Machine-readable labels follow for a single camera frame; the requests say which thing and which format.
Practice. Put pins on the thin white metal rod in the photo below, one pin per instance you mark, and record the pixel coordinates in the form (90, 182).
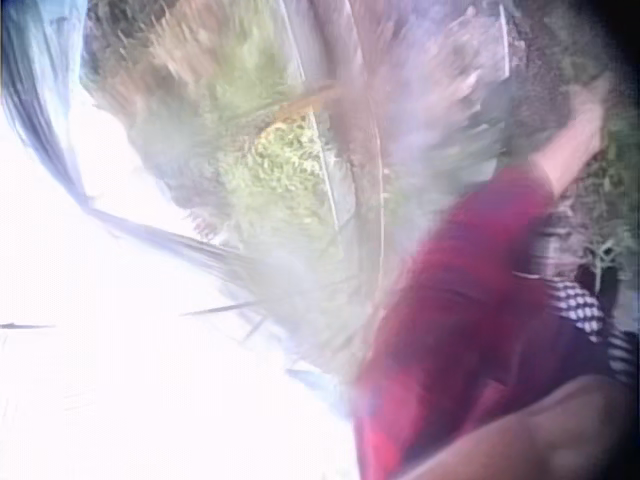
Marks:
(320, 150)

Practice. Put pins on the green leafy bush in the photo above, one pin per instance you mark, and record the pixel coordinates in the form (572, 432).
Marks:
(280, 175)

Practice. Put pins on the orange stick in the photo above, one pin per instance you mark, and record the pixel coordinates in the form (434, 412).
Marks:
(312, 100)

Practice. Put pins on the person's left hand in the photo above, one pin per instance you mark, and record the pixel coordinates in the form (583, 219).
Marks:
(596, 92)

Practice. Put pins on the dark curved pole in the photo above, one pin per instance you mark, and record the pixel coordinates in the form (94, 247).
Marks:
(45, 140)

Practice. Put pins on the small green plant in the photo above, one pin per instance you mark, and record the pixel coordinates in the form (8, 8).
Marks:
(606, 255)

